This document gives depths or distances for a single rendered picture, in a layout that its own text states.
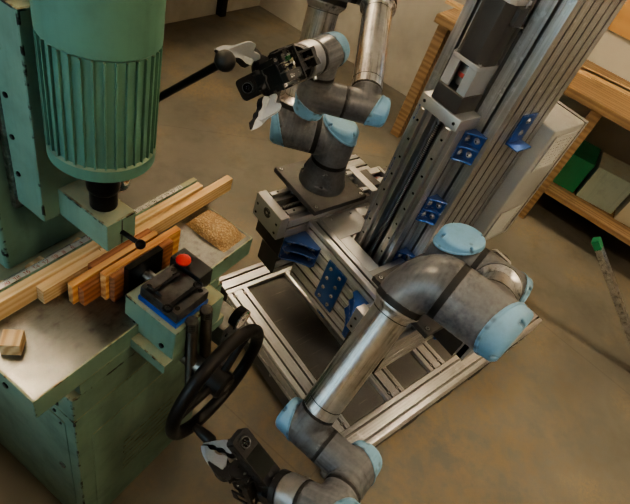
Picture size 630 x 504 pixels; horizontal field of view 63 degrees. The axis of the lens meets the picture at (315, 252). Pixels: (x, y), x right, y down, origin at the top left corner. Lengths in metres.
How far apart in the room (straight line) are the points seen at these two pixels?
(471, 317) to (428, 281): 0.09
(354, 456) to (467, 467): 1.26
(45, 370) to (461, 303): 0.74
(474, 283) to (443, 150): 0.56
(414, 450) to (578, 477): 0.74
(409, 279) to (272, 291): 1.24
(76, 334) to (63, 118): 0.42
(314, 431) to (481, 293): 0.41
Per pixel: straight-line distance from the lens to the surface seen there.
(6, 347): 1.05
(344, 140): 1.51
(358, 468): 1.04
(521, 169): 1.65
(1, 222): 1.22
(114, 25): 0.77
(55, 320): 1.10
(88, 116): 0.85
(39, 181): 1.07
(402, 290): 0.91
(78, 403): 1.15
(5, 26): 0.94
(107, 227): 1.03
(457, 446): 2.29
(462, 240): 1.31
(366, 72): 1.28
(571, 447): 2.63
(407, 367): 2.09
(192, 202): 1.28
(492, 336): 0.90
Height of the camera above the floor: 1.80
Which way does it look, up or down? 44 degrees down
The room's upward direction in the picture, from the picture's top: 22 degrees clockwise
